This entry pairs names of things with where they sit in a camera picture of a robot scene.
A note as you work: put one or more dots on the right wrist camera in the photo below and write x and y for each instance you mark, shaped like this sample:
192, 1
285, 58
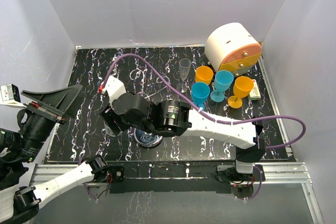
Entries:
114, 88

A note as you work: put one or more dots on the cream switch box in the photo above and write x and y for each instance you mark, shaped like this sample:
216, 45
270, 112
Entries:
254, 94

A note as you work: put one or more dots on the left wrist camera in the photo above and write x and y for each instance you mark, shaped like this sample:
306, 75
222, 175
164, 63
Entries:
10, 96

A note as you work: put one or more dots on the black front base bar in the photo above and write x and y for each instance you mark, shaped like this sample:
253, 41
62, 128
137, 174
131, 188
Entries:
176, 176

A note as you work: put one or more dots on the yellow wine glass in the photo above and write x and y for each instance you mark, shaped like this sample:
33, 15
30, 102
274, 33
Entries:
204, 74
241, 89

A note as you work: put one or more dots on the clear ribbed wine glass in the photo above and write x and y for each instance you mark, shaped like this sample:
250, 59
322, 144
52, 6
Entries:
184, 68

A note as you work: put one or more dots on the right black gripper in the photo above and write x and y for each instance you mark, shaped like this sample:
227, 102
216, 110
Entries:
114, 120

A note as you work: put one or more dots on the white and orange appliance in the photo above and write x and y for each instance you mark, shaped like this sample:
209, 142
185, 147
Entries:
232, 48

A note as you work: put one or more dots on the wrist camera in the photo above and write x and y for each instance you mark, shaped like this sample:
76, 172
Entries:
10, 96
114, 88

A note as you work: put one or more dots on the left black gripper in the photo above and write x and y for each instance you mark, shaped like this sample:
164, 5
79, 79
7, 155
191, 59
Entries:
62, 99

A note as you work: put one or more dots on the chrome wire glass rack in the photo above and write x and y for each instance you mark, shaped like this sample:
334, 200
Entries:
150, 89

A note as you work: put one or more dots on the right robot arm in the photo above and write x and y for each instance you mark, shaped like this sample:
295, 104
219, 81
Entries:
176, 118

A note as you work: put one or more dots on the blue wine glass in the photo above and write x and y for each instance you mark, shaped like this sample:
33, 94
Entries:
222, 82
200, 92

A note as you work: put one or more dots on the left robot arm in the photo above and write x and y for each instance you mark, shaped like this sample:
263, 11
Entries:
22, 195

